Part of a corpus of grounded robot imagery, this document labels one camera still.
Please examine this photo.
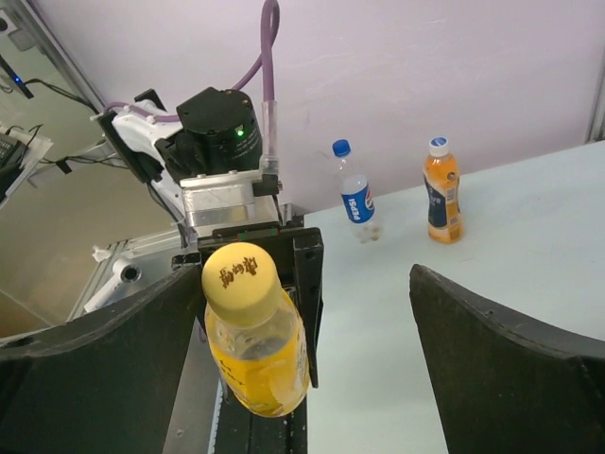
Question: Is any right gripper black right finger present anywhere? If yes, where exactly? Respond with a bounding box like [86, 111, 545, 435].
[409, 264, 604, 453]

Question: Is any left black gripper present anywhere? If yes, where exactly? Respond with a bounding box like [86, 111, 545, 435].
[171, 225, 324, 388]

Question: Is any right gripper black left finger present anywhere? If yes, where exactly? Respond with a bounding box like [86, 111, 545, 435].
[1, 267, 201, 453]

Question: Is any yellow honey pomelo bottle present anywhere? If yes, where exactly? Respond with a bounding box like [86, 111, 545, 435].
[201, 242, 310, 418]

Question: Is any orange drink bottle white cap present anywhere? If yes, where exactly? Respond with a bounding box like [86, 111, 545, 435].
[423, 136, 463, 244]

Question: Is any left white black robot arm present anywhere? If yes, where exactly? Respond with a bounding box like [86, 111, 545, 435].
[96, 88, 324, 387]

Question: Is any clear pepsi bottle blue cap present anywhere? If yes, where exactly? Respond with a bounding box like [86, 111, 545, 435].
[332, 139, 383, 243]

